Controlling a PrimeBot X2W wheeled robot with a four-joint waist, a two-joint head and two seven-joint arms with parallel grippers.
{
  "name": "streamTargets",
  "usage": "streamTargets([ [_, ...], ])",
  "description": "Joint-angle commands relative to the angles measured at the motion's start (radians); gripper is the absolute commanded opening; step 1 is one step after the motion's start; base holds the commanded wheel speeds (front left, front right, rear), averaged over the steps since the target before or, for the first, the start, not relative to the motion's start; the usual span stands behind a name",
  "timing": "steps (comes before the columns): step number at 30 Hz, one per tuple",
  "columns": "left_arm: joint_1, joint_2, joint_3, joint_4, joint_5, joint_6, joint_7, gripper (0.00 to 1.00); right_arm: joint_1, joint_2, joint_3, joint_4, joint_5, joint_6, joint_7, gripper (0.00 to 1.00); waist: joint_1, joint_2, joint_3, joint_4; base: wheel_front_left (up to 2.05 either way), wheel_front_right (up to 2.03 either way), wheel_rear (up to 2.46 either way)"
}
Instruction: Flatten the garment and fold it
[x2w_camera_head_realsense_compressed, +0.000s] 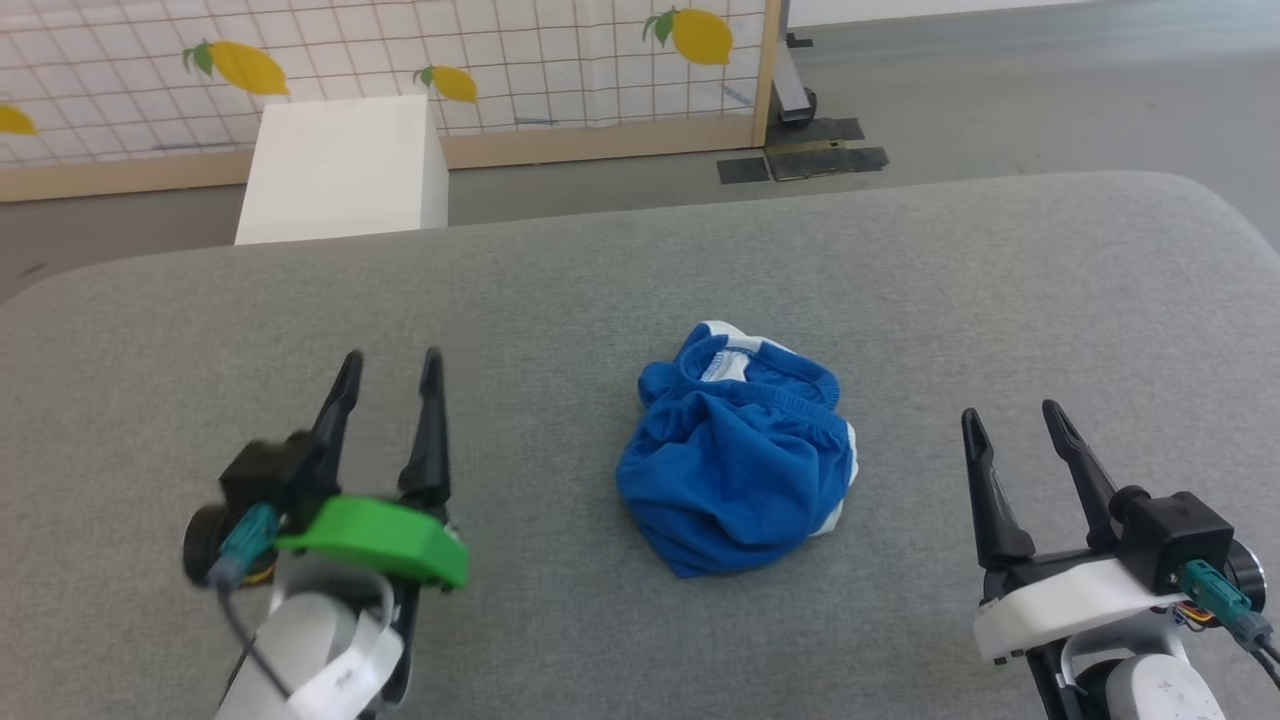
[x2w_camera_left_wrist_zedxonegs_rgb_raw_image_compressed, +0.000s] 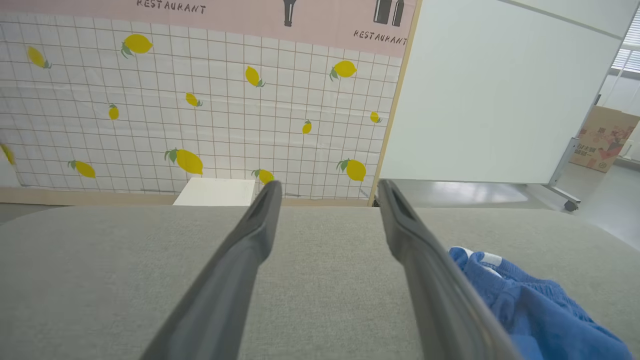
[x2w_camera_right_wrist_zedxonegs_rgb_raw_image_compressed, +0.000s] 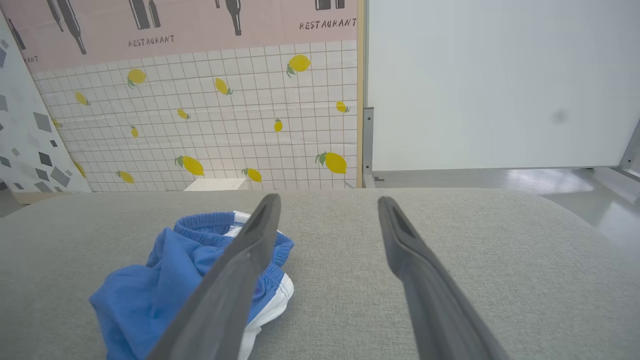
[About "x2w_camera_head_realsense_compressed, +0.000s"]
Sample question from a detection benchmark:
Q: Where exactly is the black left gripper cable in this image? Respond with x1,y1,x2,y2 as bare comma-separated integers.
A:
207,503,296,703

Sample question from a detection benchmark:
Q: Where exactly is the blue garment with white trim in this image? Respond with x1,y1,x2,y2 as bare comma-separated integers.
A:
614,320,860,580

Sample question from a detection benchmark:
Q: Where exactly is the metal stand with black base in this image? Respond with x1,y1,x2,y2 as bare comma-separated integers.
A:
763,0,891,183

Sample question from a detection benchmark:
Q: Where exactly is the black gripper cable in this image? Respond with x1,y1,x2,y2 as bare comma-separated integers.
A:
1172,560,1280,693
207,503,296,703

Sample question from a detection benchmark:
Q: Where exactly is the lemon print partition screen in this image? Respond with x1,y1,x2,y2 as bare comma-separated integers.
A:
0,0,783,204

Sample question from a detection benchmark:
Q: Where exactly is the white box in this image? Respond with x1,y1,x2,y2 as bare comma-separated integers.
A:
234,94,450,247

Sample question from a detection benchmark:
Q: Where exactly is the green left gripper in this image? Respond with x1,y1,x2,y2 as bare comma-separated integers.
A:
274,347,470,592

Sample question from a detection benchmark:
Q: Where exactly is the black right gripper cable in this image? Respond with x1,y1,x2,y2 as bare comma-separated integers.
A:
1172,560,1280,693

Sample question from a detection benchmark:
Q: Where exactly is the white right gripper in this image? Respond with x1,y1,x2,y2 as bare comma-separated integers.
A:
961,400,1193,667

